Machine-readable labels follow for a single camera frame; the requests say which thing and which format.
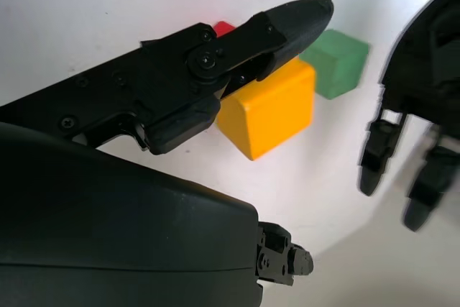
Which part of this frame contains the green wooden block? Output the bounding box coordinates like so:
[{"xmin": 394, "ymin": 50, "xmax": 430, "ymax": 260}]
[{"xmin": 300, "ymin": 29, "xmax": 370, "ymax": 100}]

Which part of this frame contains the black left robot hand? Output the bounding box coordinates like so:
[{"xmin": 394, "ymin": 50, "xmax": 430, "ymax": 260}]
[{"xmin": 357, "ymin": 0, "xmax": 460, "ymax": 232}]

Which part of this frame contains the red wooden block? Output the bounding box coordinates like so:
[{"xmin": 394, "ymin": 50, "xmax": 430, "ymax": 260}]
[{"xmin": 213, "ymin": 20, "xmax": 236, "ymax": 38}]

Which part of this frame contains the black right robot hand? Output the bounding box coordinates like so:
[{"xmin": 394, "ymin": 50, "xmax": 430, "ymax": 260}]
[{"xmin": 0, "ymin": 0, "xmax": 335, "ymax": 307}]

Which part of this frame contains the yellow wooden block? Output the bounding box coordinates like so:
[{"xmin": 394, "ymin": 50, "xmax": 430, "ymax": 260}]
[{"xmin": 215, "ymin": 57, "xmax": 317, "ymax": 161}]

